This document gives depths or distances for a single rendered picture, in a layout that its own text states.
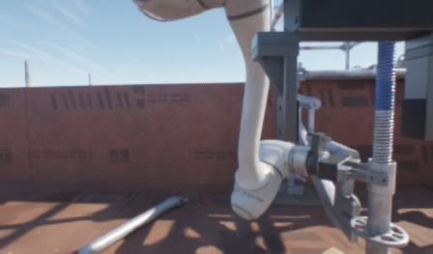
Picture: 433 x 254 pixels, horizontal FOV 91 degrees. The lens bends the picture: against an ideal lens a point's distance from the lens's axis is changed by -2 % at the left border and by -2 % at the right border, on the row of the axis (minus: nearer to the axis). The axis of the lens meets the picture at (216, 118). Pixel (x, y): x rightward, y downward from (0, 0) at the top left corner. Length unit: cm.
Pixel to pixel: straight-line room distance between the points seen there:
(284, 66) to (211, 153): 131
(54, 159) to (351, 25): 192
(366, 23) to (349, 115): 143
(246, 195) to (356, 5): 51
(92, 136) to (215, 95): 92
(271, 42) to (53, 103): 180
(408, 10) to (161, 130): 142
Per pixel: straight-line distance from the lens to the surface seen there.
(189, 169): 155
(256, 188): 62
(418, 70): 29
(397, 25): 26
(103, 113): 170
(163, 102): 152
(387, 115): 65
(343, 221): 86
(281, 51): 21
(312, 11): 22
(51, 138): 195
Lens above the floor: 57
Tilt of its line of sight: 4 degrees down
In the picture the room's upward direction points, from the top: 1 degrees counter-clockwise
